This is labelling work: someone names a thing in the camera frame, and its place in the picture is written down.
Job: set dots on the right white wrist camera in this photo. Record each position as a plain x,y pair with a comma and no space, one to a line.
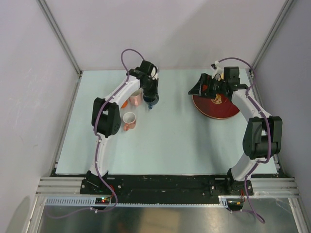
217,70

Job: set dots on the right aluminium frame post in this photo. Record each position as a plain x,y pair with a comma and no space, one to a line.
280,19

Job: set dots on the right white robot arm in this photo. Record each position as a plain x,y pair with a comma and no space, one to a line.
263,134

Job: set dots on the pink mug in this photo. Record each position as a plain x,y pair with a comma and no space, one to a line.
129,120

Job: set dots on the blue mug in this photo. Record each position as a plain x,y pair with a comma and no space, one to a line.
151,101

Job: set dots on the aluminium frame post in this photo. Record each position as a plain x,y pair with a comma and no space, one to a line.
280,19
59,35

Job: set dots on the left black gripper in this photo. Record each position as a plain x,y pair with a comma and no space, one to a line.
155,90

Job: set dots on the pale pink cup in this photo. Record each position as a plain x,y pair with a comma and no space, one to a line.
136,98

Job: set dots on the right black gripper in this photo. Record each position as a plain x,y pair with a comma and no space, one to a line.
204,79

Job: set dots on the left aluminium frame post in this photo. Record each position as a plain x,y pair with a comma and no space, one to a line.
59,35

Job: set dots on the orange mug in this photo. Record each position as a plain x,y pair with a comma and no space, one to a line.
124,104

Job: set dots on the aluminium rail bar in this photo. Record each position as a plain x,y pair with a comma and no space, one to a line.
275,187

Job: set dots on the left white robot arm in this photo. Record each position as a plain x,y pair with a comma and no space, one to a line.
106,118

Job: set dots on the red round tray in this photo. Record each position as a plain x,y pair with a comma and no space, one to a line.
219,108

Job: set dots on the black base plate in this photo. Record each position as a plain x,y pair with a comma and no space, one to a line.
168,189

